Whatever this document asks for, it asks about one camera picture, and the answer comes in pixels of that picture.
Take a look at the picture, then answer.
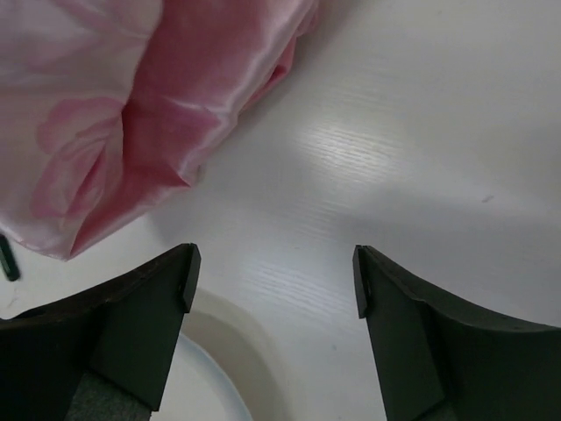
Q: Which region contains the gold fork green handle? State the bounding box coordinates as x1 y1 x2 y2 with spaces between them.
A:
0 235 21 282

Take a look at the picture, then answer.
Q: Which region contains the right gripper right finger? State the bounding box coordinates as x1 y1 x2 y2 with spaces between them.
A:
353 246 560 420

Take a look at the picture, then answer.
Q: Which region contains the pink satin cloth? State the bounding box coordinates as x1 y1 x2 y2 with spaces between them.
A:
1 1 319 260

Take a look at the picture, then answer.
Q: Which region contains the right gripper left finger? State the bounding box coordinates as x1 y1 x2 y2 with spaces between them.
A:
1 244 201 420

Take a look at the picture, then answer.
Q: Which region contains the white ceramic bowl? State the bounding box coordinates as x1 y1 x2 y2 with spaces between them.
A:
152 290 295 420

